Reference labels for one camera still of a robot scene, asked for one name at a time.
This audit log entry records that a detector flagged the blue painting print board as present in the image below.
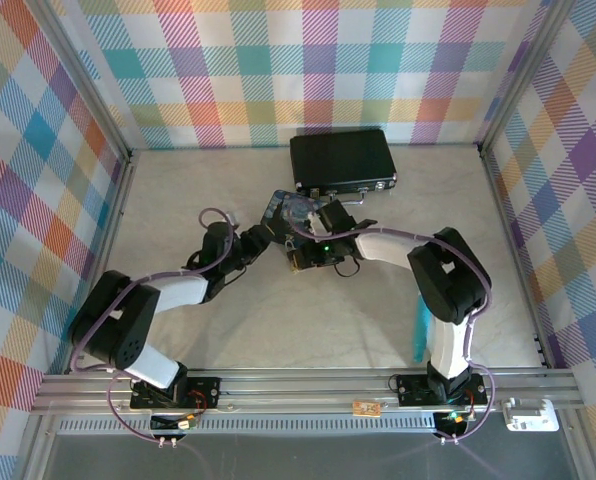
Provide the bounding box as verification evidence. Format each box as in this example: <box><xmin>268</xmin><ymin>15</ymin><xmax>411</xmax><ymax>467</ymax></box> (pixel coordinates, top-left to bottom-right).
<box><xmin>257</xmin><ymin>188</ymin><xmax>330</xmax><ymax>244</ymax></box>

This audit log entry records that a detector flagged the black hard case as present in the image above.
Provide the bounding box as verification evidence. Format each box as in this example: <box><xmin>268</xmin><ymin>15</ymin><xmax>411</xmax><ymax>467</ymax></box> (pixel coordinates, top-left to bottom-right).
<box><xmin>288</xmin><ymin>128</ymin><xmax>398</xmax><ymax>207</ymax></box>

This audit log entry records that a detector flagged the teal blue rolled tube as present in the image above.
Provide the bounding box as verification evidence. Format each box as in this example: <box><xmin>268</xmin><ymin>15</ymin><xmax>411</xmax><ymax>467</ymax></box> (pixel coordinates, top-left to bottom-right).
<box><xmin>411</xmin><ymin>294</ymin><xmax>432</xmax><ymax>363</ymax></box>

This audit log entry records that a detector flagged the vented metal strip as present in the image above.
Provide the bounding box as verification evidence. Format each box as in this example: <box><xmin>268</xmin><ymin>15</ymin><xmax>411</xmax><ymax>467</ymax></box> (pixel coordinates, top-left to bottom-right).
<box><xmin>56</xmin><ymin>417</ymin><xmax>500</xmax><ymax>437</ymax></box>

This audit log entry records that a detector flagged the plaid cloth backdrop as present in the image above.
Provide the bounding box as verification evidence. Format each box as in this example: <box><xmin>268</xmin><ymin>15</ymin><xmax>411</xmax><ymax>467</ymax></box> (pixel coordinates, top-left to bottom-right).
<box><xmin>60</xmin><ymin>0</ymin><xmax>547</xmax><ymax>150</ymax></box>
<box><xmin>0</xmin><ymin>0</ymin><xmax>127</xmax><ymax>480</ymax></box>
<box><xmin>487</xmin><ymin>0</ymin><xmax>596</xmax><ymax>480</ymax></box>

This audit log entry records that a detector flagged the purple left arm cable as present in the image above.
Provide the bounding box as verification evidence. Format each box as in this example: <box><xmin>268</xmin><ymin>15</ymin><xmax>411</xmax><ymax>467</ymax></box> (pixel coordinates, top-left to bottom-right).
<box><xmin>69</xmin><ymin>207</ymin><xmax>243</xmax><ymax>377</ymax></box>

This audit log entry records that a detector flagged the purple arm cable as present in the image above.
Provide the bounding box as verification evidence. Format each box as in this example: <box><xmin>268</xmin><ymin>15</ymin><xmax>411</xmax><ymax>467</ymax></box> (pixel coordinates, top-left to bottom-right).
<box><xmin>284</xmin><ymin>197</ymin><xmax>497</xmax><ymax>417</ymax></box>
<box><xmin>69</xmin><ymin>207</ymin><xmax>243</xmax><ymax>377</ymax></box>

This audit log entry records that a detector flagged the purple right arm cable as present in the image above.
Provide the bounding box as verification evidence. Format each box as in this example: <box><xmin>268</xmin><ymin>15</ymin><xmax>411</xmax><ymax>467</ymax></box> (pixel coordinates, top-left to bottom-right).
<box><xmin>284</xmin><ymin>197</ymin><xmax>497</xmax><ymax>417</ymax></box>

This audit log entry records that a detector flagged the aluminium side rail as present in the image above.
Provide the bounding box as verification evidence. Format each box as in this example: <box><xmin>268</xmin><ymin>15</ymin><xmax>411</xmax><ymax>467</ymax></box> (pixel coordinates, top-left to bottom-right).
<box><xmin>65</xmin><ymin>149</ymin><xmax>137</xmax><ymax>374</ymax></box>
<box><xmin>479</xmin><ymin>147</ymin><xmax>554</xmax><ymax>369</ymax></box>

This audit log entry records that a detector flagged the aluminium mounting rail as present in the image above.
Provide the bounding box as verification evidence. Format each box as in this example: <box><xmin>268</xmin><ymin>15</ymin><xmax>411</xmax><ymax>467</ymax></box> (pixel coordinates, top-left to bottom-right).
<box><xmin>31</xmin><ymin>367</ymin><xmax>582</xmax><ymax>415</ymax></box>

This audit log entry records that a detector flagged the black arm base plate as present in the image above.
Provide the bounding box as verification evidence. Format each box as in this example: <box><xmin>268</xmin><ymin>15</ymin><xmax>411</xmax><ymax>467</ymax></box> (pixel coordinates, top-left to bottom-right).
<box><xmin>395</xmin><ymin>373</ymin><xmax>488</xmax><ymax>407</ymax></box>
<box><xmin>129</xmin><ymin>375</ymin><xmax>223</xmax><ymax>410</ymax></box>

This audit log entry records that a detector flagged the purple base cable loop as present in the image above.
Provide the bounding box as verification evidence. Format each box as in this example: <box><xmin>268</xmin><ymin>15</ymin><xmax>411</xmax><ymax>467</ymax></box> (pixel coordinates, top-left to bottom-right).
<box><xmin>438</xmin><ymin>389</ymin><xmax>502</xmax><ymax>446</ymax></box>
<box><xmin>108</xmin><ymin>372</ymin><xmax>179</xmax><ymax>447</ymax></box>

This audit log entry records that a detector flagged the aluminium frame post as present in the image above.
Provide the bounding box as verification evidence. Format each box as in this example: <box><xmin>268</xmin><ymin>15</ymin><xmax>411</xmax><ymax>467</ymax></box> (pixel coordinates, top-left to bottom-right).
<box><xmin>37</xmin><ymin>0</ymin><xmax>134</xmax><ymax>157</ymax></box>
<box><xmin>477</xmin><ymin>0</ymin><xmax>579</xmax><ymax>156</ymax></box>

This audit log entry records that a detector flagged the white corner bracket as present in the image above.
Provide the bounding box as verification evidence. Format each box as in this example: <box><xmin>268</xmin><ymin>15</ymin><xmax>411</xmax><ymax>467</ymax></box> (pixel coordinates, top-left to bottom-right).
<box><xmin>500</xmin><ymin>397</ymin><xmax>562</xmax><ymax>433</ymax></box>

